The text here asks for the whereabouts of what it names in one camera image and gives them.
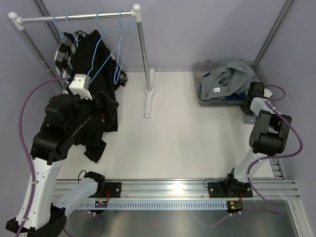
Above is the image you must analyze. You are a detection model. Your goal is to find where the blue plaid shirt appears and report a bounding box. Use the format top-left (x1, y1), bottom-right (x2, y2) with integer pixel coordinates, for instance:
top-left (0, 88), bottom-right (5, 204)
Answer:
top-left (199, 70), bottom-right (247, 101)

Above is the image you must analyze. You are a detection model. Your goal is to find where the grey shirt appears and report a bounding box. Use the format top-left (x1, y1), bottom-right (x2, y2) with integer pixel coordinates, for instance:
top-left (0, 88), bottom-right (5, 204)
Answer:
top-left (198, 60), bottom-right (259, 101)

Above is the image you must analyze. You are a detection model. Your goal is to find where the light blue hanger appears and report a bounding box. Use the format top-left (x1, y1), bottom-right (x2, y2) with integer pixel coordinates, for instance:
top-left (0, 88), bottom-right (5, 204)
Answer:
top-left (114, 10), bottom-right (131, 85)
top-left (65, 13), bottom-right (80, 48)
top-left (87, 10), bottom-right (133, 84)
top-left (52, 14), bottom-right (65, 41)

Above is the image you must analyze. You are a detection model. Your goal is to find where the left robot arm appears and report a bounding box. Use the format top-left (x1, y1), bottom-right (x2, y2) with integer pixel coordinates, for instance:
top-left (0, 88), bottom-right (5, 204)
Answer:
top-left (5, 94), bottom-right (114, 237)

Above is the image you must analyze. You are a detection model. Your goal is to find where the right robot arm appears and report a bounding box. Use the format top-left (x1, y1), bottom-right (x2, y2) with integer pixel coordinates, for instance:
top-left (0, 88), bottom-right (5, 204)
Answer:
top-left (223, 82), bottom-right (292, 197)

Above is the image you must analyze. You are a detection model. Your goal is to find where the black white checked shirt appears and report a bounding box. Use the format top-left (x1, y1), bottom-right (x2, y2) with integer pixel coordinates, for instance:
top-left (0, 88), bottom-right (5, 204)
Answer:
top-left (54, 31), bottom-right (87, 84)

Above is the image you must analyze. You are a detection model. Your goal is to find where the white clothes rack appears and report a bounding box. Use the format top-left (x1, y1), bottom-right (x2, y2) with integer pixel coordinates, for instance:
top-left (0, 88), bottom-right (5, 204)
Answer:
top-left (8, 4), bottom-right (155, 118)

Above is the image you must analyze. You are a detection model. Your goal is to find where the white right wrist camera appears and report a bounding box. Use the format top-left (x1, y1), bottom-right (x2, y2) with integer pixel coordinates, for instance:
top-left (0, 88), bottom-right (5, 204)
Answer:
top-left (264, 88), bottom-right (273, 98)

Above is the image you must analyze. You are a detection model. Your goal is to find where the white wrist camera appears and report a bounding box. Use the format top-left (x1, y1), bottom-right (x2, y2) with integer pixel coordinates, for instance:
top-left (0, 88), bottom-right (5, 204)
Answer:
top-left (68, 74), bottom-right (92, 100)
top-left (264, 88), bottom-right (273, 98)

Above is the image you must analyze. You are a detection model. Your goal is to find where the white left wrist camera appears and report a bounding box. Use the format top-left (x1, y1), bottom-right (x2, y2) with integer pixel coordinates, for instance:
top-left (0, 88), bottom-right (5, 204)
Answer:
top-left (68, 74), bottom-right (92, 100)

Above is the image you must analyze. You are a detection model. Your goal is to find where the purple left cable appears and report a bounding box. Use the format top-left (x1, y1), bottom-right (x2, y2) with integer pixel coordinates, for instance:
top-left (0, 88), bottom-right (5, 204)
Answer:
top-left (14, 77), bottom-right (72, 237)

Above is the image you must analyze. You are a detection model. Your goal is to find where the aluminium frame post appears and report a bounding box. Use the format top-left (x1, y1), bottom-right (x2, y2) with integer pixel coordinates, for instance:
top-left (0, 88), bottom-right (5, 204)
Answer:
top-left (34, 0), bottom-right (62, 87)
top-left (252, 0), bottom-right (295, 69)

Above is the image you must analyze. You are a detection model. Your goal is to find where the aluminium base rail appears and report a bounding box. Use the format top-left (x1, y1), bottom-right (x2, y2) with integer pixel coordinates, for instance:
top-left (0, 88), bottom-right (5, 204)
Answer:
top-left (78, 179), bottom-right (300, 210)

